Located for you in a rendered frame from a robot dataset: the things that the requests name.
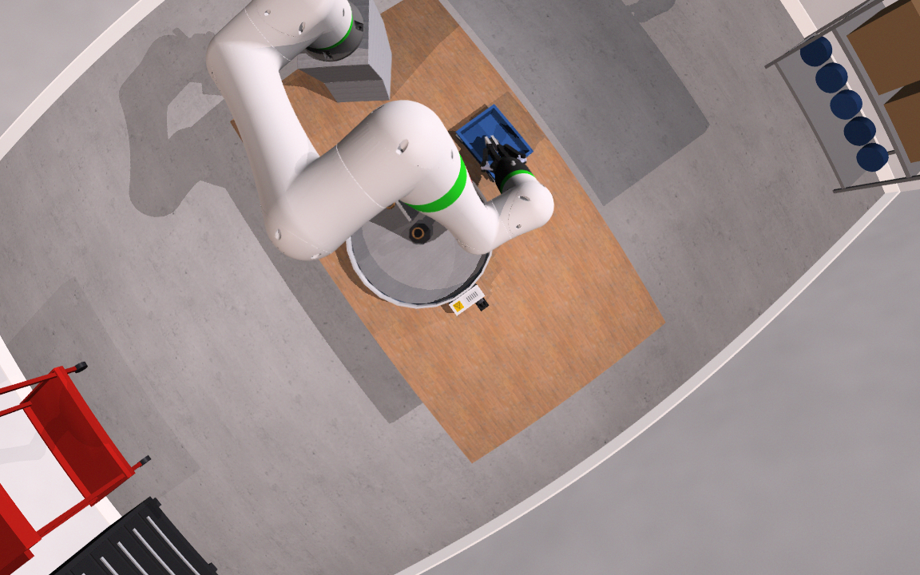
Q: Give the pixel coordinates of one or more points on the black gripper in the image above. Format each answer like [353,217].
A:
[511,155]

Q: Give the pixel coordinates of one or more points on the blue open-top crate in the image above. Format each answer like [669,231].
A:
[490,122]

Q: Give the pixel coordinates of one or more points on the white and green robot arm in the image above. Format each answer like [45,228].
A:
[310,204]

